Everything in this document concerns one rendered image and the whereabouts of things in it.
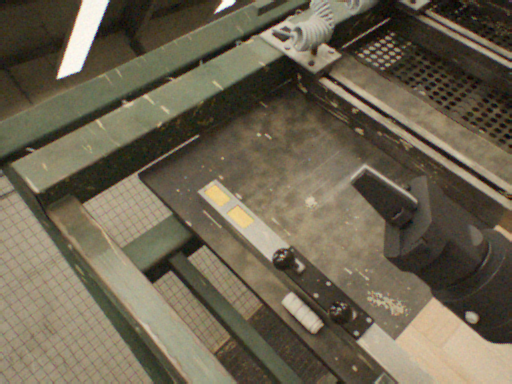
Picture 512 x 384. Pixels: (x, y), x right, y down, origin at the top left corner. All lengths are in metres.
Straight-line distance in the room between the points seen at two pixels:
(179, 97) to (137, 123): 0.12
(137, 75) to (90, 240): 0.81
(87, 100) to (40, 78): 4.76
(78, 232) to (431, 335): 0.66
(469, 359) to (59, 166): 0.82
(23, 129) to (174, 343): 0.90
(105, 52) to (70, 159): 5.77
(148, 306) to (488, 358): 0.59
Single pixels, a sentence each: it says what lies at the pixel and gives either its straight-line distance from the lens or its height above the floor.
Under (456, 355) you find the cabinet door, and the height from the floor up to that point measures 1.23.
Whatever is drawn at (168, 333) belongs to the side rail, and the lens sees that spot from 0.79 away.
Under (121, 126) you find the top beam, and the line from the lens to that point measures 0.99.
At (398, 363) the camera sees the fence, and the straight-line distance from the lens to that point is 0.83.
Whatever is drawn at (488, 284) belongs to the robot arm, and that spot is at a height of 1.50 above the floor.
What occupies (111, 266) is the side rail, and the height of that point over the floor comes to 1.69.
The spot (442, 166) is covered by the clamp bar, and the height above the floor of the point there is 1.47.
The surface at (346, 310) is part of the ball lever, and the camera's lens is 0.70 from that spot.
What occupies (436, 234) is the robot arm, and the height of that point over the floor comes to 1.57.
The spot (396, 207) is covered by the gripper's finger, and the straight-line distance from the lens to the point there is 0.44.
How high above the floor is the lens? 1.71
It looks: 4 degrees down
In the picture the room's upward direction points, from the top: 34 degrees counter-clockwise
